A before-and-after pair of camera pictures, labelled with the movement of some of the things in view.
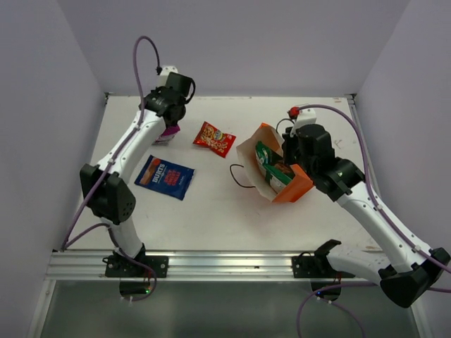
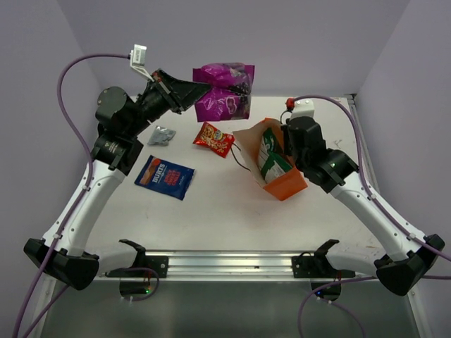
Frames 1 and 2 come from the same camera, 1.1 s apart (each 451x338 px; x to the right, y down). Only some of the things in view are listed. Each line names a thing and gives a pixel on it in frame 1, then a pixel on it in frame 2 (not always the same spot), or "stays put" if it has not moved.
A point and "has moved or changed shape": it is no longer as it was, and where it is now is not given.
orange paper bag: x=261 y=158 has moved or changed shape
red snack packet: x=212 y=137 stays put
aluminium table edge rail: x=352 y=98 stays put
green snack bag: x=275 y=176 has moved or changed shape
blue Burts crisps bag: x=165 y=178 stays put
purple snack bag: x=166 y=136 → x=229 y=98
